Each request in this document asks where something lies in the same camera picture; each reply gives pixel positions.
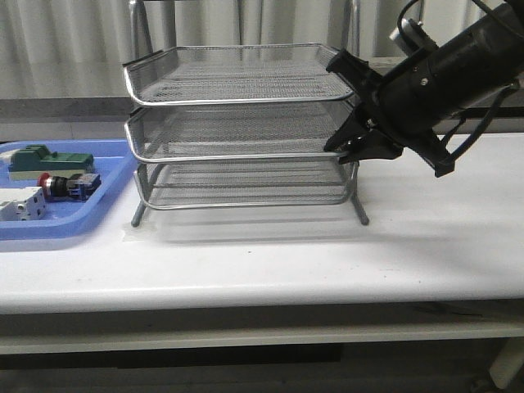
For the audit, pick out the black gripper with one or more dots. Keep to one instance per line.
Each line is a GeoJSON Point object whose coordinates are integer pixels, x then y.
{"type": "Point", "coordinates": [405, 105]}

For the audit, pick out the red emergency stop button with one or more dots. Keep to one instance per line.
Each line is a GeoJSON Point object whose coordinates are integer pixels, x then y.
{"type": "Point", "coordinates": [78, 187]}

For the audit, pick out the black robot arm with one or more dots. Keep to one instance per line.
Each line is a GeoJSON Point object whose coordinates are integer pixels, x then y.
{"type": "Point", "coordinates": [484, 60]}

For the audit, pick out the blue plastic tray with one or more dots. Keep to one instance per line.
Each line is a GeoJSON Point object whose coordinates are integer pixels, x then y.
{"type": "Point", "coordinates": [115, 163]}

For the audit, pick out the clear tape patch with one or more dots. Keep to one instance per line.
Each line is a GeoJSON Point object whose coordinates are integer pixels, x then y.
{"type": "Point", "coordinates": [145, 231]}

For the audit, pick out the white table leg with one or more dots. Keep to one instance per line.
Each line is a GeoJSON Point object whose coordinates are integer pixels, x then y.
{"type": "Point", "coordinates": [507, 363]}

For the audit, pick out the green terminal block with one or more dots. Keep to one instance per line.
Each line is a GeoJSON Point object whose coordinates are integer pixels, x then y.
{"type": "Point", "coordinates": [30, 162]}

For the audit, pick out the dark back counter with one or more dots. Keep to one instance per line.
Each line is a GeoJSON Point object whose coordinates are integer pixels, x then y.
{"type": "Point", "coordinates": [63, 90]}

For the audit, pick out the white circuit breaker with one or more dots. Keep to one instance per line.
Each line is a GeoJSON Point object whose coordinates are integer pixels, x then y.
{"type": "Point", "coordinates": [22, 204]}

